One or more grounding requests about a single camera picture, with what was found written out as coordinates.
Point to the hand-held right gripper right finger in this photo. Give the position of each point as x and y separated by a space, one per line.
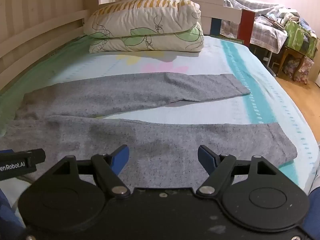
206 158

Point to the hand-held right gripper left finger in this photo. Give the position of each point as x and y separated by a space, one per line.
121 158

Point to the grey pants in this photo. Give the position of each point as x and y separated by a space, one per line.
162 140

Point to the person's white patterned clothing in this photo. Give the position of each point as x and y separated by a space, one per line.
316 175

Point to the floral fabric bag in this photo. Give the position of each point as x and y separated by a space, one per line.
304 70

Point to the wooden stool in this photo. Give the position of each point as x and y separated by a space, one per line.
287 51

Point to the checked blanket on bench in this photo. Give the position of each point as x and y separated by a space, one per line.
265 36

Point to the folded floral quilt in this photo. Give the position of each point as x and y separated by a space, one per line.
140 17

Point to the green floral bag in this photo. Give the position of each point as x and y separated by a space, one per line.
297 38

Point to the pile of clutter on sofa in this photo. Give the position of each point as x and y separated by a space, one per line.
277 17

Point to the wooden bed frame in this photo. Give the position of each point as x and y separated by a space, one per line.
37 37

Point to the red bed post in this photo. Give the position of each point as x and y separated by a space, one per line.
246 25

